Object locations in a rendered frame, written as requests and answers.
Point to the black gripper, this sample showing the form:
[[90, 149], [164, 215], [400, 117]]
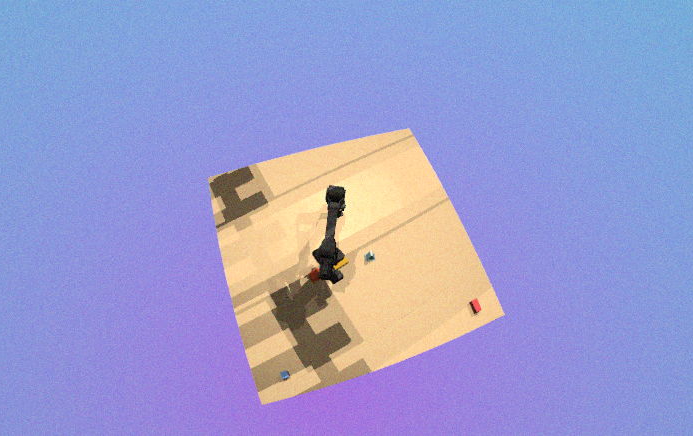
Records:
[[336, 274]]

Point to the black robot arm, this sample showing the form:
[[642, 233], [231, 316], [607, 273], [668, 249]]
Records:
[[330, 254]]

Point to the red rectangular block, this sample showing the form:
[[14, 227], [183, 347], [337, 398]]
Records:
[[475, 306]]

